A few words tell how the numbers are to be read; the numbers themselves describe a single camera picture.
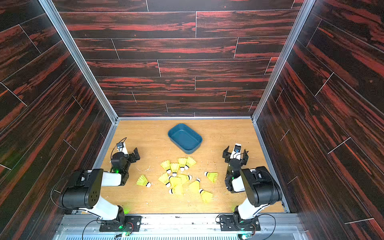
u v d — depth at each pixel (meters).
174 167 0.91
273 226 0.68
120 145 0.80
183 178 0.85
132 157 0.85
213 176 0.87
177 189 0.83
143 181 0.84
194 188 0.85
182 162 0.93
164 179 0.86
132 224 0.71
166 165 0.91
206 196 0.82
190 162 0.93
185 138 1.08
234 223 0.73
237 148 0.75
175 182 0.87
